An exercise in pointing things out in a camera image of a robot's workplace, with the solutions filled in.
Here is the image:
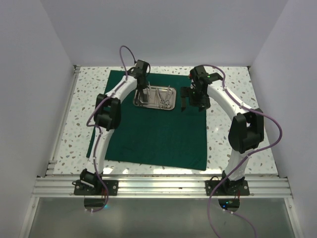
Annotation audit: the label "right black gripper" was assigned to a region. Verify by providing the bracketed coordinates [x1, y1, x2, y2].
[181, 86, 211, 113]

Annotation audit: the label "green surgical cloth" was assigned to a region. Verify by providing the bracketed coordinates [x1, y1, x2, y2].
[86, 70, 208, 171]

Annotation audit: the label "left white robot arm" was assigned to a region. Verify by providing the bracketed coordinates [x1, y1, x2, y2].
[76, 60, 150, 195]

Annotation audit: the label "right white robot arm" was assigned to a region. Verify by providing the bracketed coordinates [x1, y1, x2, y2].
[180, 65, 264, 195]

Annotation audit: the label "steel surgical scissors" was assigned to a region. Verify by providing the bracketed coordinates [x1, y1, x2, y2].
[159, 86, 173, 110]

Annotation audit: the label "steel forceps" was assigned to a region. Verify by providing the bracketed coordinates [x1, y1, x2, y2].
[156, 88, 161, 105]

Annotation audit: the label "steel instrument tray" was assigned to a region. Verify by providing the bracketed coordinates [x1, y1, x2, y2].
[133, 86, 177, 111]

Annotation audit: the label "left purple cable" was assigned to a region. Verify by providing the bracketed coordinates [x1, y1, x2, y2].
[85, 46, 137, 214]

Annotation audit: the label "purple cable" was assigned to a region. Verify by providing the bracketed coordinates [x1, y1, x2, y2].
[85, 46, 137, 214]
[203, 63, 283, 238]

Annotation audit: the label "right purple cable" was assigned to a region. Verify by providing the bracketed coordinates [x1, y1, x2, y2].
[203, 63, 283, 238]

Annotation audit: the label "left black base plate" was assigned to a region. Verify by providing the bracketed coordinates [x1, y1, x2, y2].
[72, 180, 119, 196]

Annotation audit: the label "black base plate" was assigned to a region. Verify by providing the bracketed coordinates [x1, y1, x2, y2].
[205, 179, 250, 196]
[72, 180, 119, 196]

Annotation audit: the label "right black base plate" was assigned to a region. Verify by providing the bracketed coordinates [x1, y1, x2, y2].
[205, 179, 250, 196]

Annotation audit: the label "aluminium mounting rail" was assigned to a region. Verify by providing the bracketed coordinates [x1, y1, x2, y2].
[32, 175, 292, 198]

